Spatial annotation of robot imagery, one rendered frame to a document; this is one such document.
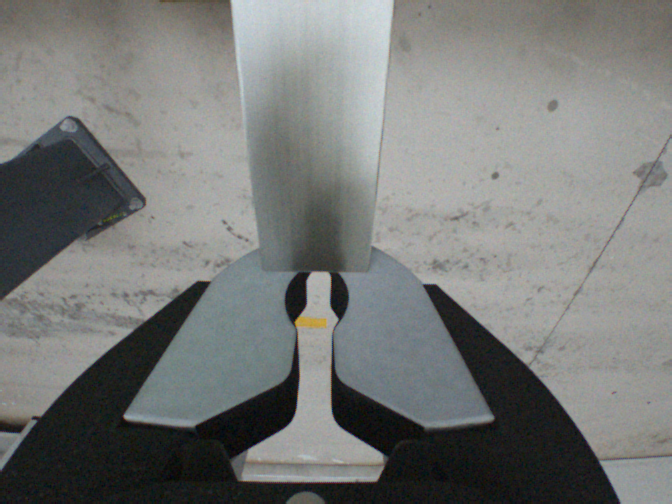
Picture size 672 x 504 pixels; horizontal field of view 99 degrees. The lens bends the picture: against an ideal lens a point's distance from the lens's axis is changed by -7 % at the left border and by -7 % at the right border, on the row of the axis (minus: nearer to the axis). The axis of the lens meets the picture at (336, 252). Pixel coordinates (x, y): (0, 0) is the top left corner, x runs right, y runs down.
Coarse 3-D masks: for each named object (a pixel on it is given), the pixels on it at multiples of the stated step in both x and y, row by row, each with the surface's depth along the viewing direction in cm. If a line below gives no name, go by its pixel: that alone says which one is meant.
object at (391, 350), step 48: (336, 288) 9; (384, 288) 8; (336, 336) 7; (384, 336) 7; (432, 336) 7; (336, 384) 6; (384, 384) 6; (432, 384) 6; (384, 432) 6; (432, 432) 5
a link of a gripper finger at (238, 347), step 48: (240, 288) 8; (288, 288) 8; (192, 336) 7; (240, 336) 7; (288, 336) 7; (144, 384) 5; (192, 384) 5; (240, 384) 6; (288, 384) 6; (192, 432) 5; (240, 432) 6
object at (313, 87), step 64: (256, 0) 5; (320, 0) 5; (384, 0) 5; (256, 64) 6; (320, 64) 6; (384, 64) 6; (256, 128) 7; (320, 128) 7; (256, 192) 7; (320, 192) 7; (320, 256) 8
